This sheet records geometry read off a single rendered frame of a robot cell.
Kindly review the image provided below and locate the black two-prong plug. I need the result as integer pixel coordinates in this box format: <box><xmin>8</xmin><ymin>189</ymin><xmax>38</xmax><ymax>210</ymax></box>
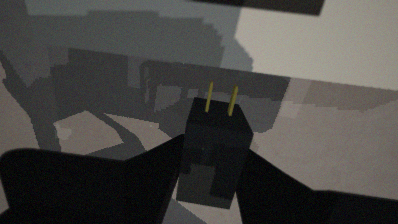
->
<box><xmin>176</xmin><ymin>80</ymin><xmax>254</xmax><ymax>209</ymax></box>

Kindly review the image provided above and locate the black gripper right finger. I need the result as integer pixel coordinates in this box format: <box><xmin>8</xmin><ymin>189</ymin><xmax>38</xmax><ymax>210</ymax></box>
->
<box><xmin>236</xmin><ymin>149</ymin><xmax>398</xmax><ymax>224</ymax></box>

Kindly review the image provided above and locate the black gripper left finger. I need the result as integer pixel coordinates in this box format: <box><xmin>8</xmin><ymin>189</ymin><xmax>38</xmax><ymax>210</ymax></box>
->
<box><xmin>0</xmin><ymin>134</ymin><xmax>185</xmax><ymax>224</ymax></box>

